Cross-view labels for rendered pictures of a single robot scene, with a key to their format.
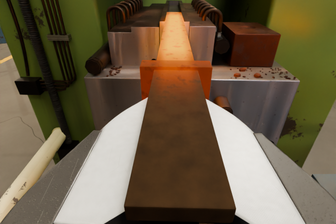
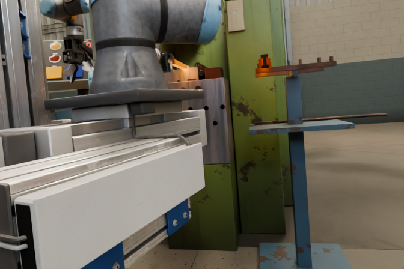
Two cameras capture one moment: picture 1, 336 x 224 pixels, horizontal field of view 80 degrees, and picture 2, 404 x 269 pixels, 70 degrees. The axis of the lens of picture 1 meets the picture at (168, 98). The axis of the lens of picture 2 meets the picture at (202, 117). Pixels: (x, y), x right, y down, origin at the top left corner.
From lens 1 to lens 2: 1.25 m
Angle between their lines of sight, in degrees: 30
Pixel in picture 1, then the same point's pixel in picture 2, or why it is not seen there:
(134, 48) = (171, 77)
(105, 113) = not seen: hidden behind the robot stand
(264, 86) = (212, 81)
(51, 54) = not seen: hidden behind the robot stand
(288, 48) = (241, 79)
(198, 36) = (192, 70)
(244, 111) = (208, 91)
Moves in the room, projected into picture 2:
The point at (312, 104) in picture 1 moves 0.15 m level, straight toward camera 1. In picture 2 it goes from (265, 106) to (247, 108)
